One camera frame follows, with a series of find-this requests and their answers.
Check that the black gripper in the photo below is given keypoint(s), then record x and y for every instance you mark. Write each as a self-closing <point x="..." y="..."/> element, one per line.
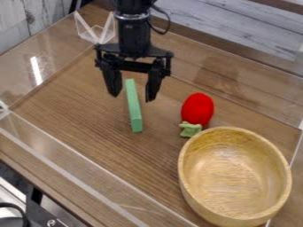
<point x="133" y="54"/>

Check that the long green block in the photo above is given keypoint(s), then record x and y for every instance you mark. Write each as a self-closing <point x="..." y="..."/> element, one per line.
<point x="133" y="105"/>

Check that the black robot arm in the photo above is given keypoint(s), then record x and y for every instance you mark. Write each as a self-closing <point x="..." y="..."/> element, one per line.
<point x="133" y="7"/>

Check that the brown wooden bowl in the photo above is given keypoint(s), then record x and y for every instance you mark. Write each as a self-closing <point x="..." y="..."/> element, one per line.
<point x="233" y="176"/>

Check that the red plush strawberry toy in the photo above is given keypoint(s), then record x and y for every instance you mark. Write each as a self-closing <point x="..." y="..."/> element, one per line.
<point x="196" y="114"/>

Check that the black metal table frame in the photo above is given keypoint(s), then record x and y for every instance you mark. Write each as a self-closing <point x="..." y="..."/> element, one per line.
<point x="42" y="210"/>

